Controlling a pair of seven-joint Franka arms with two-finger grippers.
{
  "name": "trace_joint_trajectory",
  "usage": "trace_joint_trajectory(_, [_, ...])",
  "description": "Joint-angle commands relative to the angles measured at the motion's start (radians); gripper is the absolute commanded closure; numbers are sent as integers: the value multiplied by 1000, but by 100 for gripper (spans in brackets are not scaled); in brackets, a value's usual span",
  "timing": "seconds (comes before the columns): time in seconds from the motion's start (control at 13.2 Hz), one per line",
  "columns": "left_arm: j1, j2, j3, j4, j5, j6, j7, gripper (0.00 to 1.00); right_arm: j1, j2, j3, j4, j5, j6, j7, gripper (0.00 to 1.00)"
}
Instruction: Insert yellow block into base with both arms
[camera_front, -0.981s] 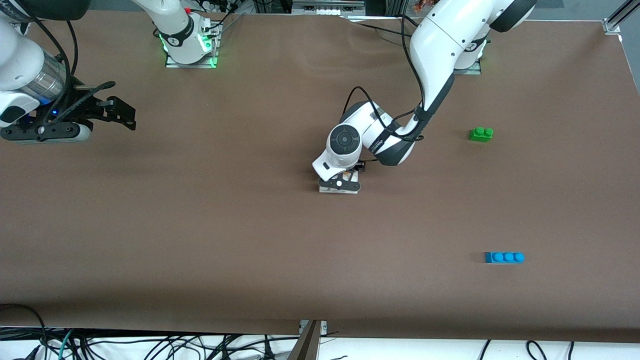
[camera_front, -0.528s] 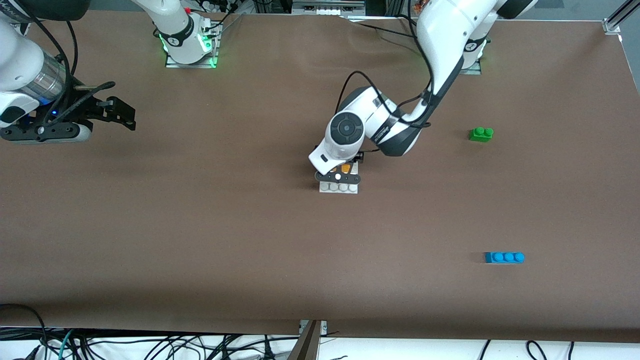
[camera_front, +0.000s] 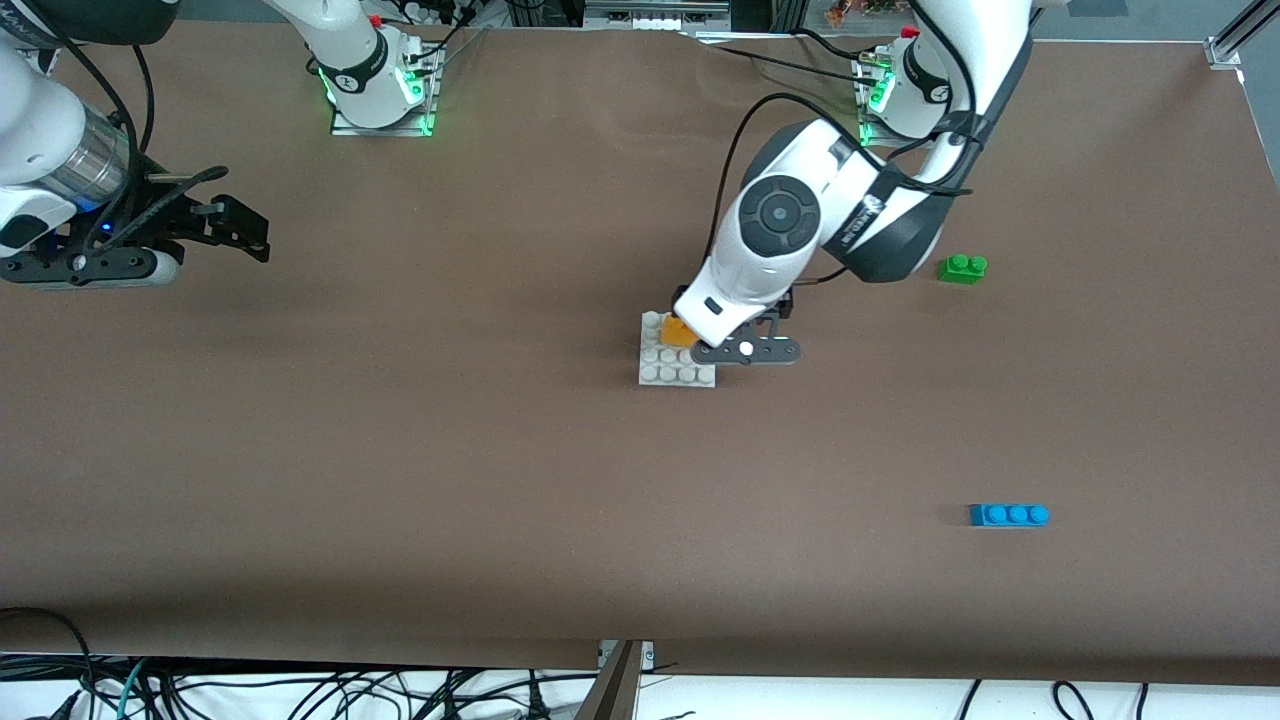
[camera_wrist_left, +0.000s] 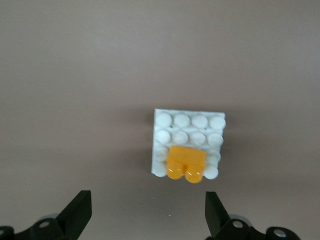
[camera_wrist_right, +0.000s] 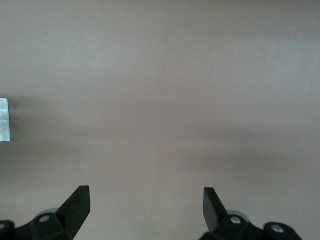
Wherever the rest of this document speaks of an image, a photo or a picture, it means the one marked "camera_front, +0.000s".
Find blue three-stud block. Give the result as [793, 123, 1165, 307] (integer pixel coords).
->
[969, 503, 1051, 528]

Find teal floor cable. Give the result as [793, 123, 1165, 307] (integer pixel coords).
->
[112, 658, 151, 720]

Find white studded base plate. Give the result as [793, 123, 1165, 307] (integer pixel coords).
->
[638, 312, 719, 389]

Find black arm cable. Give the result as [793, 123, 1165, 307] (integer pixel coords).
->
[712, 20, 1001, 291]
[40, 0, 229, 251]

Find short curved black cable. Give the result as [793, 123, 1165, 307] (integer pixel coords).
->
[795, 28, 891, 61]

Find tangled black floor cables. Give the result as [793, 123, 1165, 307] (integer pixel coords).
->
[160, 668, 601, 720]

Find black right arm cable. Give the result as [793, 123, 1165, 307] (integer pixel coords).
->
[40, 0, 229, 251]

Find orange background clutter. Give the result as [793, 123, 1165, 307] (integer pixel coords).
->
[825, 0, 901, 26]

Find aluminium extrusion bar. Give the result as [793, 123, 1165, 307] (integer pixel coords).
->
[583, 0, 731, 31]

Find long black table cable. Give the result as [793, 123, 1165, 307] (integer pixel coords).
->
[690, 30, 881, 81]

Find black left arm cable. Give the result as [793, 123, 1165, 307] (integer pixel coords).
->
[712, 20, 1001, 291]

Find aluminium frame profile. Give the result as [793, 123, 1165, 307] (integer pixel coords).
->
[1215, 0, 1280, 51]

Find looped black floor cable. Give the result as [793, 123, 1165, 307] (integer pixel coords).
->
[0, 607, 96, 720]

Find metal table edge bracket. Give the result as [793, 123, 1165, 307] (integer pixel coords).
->
[597, 640, 656, 720]

